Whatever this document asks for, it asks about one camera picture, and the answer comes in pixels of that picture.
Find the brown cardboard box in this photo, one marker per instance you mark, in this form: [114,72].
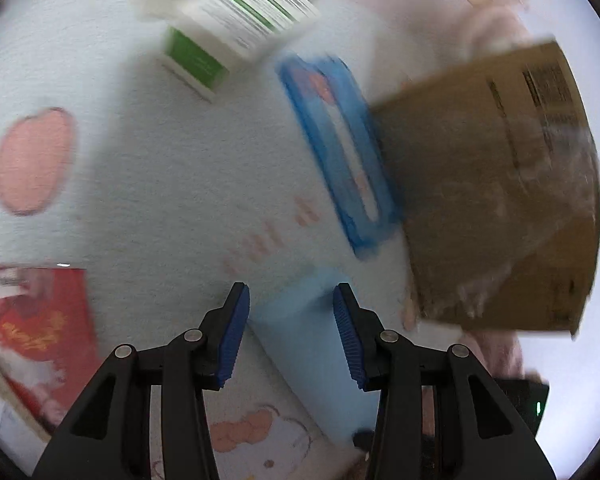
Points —
[480,185]

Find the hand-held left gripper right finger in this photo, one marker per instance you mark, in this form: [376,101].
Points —
[347,335]

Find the white box with green end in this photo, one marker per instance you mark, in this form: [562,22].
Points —
[240,25]

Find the blue translucent plastic case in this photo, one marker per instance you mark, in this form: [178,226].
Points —
[345,160]

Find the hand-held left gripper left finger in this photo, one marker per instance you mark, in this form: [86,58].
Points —
[232,335]

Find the pink cartoon printed blanket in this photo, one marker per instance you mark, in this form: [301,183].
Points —
[155,185]

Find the red packet with gold print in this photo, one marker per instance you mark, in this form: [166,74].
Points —
[35,325]

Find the long light blue box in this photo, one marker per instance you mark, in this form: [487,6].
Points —
[300,320]

